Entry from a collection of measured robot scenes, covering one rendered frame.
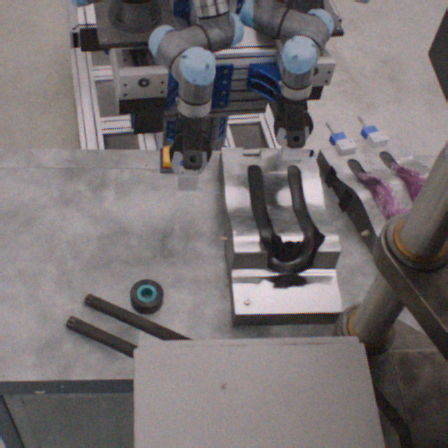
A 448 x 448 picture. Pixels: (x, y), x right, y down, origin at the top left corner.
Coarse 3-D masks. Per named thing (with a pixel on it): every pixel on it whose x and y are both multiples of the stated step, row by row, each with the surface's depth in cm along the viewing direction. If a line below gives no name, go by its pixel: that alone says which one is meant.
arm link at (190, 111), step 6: (180, 102) 153; (210, 102) 153; (180, 108) 154; (186, 108) 152; (192, 108) 152; (198, 108) 152; (204, 108) 153; (210, 108) 156; (186, 114) 154; (192, 114) 153; (198, 114) 153; (204, 114) 154
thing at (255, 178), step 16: (256, 176) 182; (288, 176) 183; (256, 192) 179; (256, 208) 176; (304, 208) 178; (256, 224) 167; (304, 224) 170; (272, 240) 166; (304, 240) 163; (320, 240) 164; (272, 256) 167; (288, 256) 166; (304, 256) 168; (288, 272) 164
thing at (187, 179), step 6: (180, 168) 171; (180, 174) 170; (186, 174) 170; (192, 174) 170; (180, 180) 170; (186, 180) 171; (192, 180) 171; (180, 186) 172; (186, 186) 172; (192, 186) 173
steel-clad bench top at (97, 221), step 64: (0, 192) 180; (64, 192) 182; (128, 192) 185; (192, 192) 187; (0, 256) 168; (64, 256) 170; (128, 256) 172; (192, 256) 175; (0, 320) 158; (192, 320) 163
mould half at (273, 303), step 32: (224, 160) 183; (256, 160) 185; (224, 192) 180; (288, 192) 180; (320, 192) 181; (224, 224) 179; (288, 224) 169; (320, 224) 170; (256, 256) 163; (320, 256) 165; (256, 288) 164; (288, 288) 165; (320, 288) 166; (256, 320) 162; (288, 320) 164; (320, 320) 165
